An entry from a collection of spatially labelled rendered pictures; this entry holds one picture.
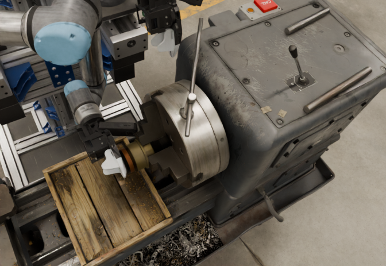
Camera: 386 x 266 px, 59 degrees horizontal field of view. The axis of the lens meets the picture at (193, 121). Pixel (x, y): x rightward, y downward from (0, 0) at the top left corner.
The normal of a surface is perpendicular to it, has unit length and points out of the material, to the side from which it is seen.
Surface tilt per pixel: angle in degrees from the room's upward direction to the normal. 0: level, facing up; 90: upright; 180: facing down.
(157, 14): 72
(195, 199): 0
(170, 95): 21
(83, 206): 0
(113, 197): 0
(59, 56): 89
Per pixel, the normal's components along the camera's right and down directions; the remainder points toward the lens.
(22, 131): 0.11, -0.53
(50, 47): 0.04, 0.84
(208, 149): 0.47, 0.25
